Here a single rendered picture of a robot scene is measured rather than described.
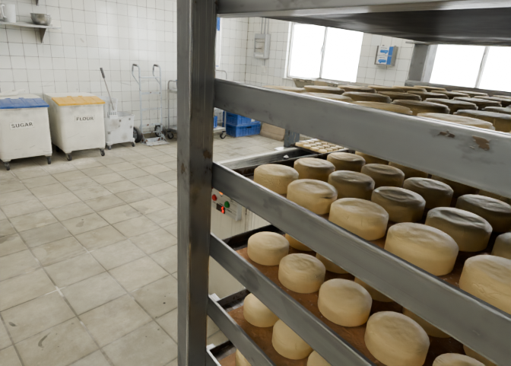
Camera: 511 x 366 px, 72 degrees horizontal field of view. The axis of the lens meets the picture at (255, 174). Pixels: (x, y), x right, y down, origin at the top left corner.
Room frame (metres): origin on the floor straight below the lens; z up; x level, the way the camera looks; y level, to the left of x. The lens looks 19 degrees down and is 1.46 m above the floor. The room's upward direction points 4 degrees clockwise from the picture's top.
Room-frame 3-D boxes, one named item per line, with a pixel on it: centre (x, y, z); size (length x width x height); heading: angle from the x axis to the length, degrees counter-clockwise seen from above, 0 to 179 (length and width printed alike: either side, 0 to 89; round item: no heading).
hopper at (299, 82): (2.18, -0.48, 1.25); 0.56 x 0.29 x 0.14; 44
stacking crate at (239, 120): (6.39, 0.32, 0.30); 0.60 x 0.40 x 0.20; 137
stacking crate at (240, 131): (6.39, 0.32, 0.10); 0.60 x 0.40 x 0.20; 135
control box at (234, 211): (1.57, 0.15, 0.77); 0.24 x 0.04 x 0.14; 44
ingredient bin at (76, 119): (4.47, 2.36, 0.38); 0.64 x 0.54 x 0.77; 44
